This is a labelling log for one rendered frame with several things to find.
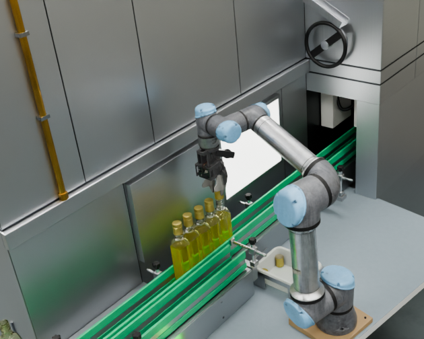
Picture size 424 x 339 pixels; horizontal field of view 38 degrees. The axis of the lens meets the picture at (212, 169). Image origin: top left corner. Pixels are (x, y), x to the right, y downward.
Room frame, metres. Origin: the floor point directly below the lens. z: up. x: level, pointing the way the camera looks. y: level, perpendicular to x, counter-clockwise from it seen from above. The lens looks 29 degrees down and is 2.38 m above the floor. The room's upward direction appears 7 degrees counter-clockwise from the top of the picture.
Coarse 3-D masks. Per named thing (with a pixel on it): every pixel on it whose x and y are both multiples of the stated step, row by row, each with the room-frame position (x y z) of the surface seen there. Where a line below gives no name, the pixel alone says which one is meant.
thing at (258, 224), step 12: (348, 144) 2.62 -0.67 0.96; (336, 156) 2.53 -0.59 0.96; (348, 156) 2.61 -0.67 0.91; (336, 168) 2.53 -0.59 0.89; (264, 216) 2.12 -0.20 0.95; (276, 216) 2.17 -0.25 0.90; (252, 228) 2.06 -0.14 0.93; (264, 228) 2.11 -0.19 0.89; (228, 240) 1.95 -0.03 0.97; (240, 240) 2.00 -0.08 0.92; (216, 252) 1.90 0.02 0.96; (180, 276) 1.77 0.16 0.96; (168, 288) 1.71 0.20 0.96; (156, 300) 1.66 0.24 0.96; (120, 324) 1.55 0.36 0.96; (108, 336) 1.50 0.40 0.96
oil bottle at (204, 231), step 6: (198, 228) 1.88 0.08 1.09; (204, 228) 1.88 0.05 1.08; (210, 228) 1.90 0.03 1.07; (204, 234) 1.88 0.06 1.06; (210, 234) 1.90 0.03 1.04; (204, 240) 1.87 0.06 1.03; (210, 240) 1.90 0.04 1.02; (204, 246) 1.87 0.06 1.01; (210, 246) 1.89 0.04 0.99; (204, 252) 1.87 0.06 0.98; (210, 252) 1.89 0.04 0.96
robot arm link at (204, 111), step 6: (198, 108) 1.96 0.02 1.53; (204, 108) 1.95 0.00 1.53; (210, 108) 1.95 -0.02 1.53; (198, 114) 1.95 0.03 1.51; (204, 114) 1.94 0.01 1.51; (210, 114) 1.94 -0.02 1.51; (198, 120) 1.95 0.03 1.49; (204, 120) 1.93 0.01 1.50; (198, 126) 1.95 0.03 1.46; (204, 126) 1.92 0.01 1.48; (198, 132) 1.96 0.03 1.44; (204, 132) 1.94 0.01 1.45; (204, 138) 1.94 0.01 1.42; (210, 138) 1.94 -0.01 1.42
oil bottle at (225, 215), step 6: (216, 210) 1.98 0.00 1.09; (222, 210) 1.98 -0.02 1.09; (228, 210) 1.99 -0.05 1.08; (222, 216) 1.96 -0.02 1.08; (228, 216) 1.98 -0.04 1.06; (222, 222) 1.95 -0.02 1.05; (228, 222) 1.98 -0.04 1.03; (222, 228) 1.95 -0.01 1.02; (228, 228) 1.97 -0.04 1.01; (222, 234) 1.96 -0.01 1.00; (228, 234) 1.97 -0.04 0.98
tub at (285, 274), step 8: (280, 248) 2.03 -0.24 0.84; (272, 256) 2.01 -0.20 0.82; (288, 256) 2.00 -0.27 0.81; (264, 264) 1.97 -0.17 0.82; (272, 264) 2.00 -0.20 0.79; (288, 264) 2.00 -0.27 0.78; (320, 264) 1.90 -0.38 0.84; (264, 272) 1.89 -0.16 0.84; (272, 272) 1.97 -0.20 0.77; (280, 272) 1.96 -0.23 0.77; (288, 272) 1.96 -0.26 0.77; (280, 280) 1.84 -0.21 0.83; (288, 280) 1.82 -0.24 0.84
